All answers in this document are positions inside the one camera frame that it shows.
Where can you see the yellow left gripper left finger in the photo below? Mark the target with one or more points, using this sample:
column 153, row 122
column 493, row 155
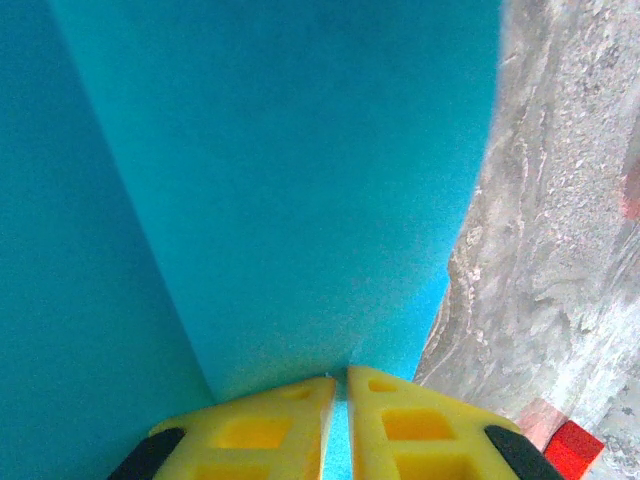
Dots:
column 250, row 440

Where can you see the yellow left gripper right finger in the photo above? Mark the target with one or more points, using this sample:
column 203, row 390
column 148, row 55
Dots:
column 425, row 440

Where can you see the notched red block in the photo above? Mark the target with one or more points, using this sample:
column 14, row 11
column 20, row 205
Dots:
column 572, row 452

